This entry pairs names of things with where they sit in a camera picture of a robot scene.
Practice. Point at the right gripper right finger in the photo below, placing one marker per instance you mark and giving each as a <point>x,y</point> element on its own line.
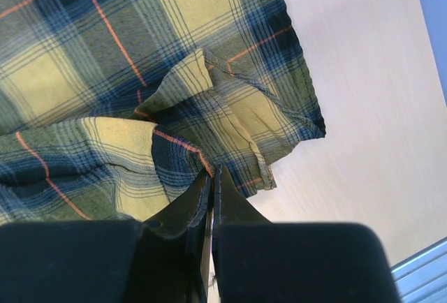
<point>256,260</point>

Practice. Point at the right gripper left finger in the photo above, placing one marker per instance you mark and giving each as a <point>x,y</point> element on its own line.
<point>162,259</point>

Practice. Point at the yellow plaid long sleeve shirt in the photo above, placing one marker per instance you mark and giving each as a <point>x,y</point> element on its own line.
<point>110,108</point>

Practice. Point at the aluminium mounting rail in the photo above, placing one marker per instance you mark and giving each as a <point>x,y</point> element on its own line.
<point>422,277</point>

